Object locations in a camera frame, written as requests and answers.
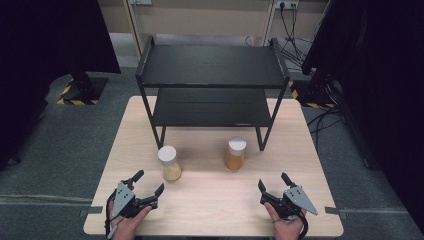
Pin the jar of pale yellow powder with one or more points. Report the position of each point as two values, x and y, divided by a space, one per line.
170 163

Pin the person's left hand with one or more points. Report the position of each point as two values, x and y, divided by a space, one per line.
128 225

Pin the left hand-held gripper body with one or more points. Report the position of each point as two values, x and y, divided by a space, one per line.
122 200

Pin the dark curtain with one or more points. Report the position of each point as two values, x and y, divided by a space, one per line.
383 83
40 66

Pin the white frame post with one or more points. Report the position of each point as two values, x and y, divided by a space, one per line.
133 26
269 20

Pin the black stand base striped tape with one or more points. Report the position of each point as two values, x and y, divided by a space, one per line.
83 90
310 95

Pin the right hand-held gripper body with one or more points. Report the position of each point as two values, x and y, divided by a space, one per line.
293 201

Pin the jar of orange powder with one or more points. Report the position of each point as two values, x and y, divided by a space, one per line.
235 153

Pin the person's right hand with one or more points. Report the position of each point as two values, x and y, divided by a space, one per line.
283 228

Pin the white wall power socket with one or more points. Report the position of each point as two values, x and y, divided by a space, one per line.
286 4

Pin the black two-tier metal rack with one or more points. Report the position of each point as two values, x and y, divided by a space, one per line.
213 66

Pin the grey tape strip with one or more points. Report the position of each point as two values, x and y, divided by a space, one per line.
90 211
335 212

